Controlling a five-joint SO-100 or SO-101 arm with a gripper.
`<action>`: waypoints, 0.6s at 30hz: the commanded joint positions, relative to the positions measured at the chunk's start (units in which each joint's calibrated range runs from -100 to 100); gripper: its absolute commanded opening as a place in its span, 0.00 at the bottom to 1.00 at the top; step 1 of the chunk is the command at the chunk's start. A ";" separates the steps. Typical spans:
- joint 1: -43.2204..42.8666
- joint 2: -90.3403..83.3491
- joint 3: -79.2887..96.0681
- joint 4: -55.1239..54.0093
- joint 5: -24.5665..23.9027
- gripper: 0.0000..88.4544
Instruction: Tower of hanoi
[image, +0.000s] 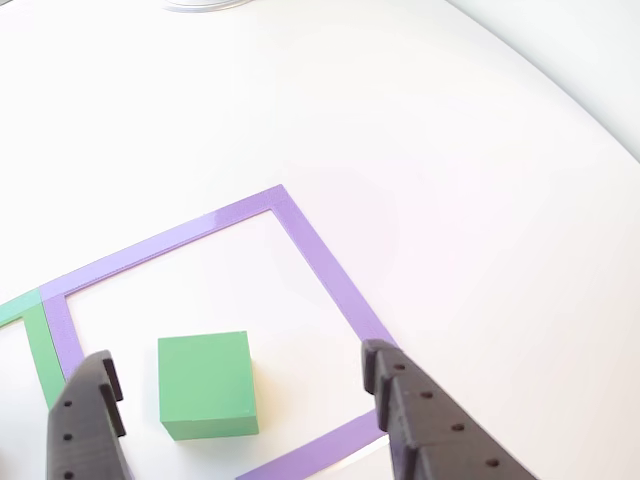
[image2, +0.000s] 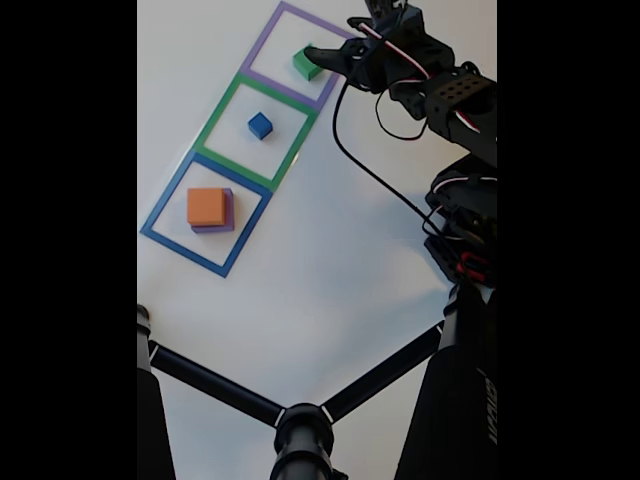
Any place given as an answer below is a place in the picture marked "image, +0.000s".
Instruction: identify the round silver cable grommet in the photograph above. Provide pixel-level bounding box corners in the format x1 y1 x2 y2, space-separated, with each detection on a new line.
160 0 251 14

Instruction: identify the green square block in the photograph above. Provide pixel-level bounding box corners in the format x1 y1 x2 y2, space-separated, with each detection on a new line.
157 329 261 443

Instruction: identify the purple square frame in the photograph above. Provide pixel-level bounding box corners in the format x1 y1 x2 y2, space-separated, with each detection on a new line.
38 183 400 480

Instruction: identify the green square frame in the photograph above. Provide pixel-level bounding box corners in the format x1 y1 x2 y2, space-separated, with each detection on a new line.
0 288 68 412

